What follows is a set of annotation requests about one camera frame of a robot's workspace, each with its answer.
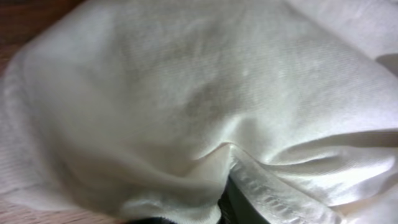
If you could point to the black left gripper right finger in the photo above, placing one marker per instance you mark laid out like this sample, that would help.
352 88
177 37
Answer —
236 209

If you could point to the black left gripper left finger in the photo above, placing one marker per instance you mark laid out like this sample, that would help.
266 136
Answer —
150 221

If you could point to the white t-shirt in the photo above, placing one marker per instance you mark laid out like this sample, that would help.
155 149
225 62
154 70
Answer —
141 109

